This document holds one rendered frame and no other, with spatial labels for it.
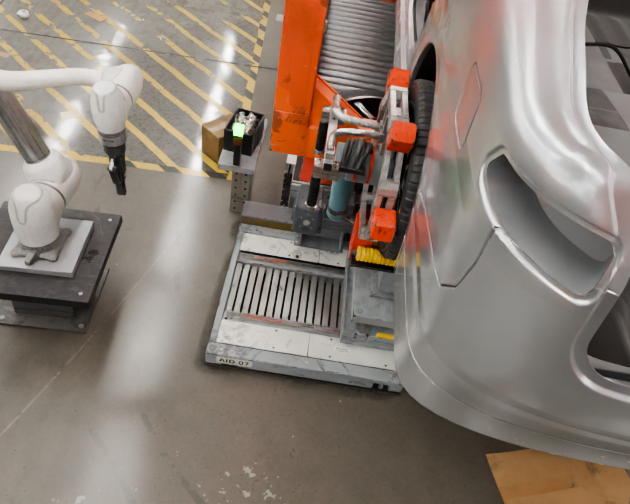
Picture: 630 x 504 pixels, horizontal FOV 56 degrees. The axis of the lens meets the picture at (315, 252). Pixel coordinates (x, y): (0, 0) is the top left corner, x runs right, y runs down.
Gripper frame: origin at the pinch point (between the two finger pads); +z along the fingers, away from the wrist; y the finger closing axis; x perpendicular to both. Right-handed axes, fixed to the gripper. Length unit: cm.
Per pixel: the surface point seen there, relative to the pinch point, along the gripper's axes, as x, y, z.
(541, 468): 174, 51, 72
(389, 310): 109, 0, 50
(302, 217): 66, -37, 38
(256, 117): 38, -77, 15
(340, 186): 80, -23, 5
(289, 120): 55, -59, 2
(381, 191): 91, 11, -24
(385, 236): 94, 20, -13
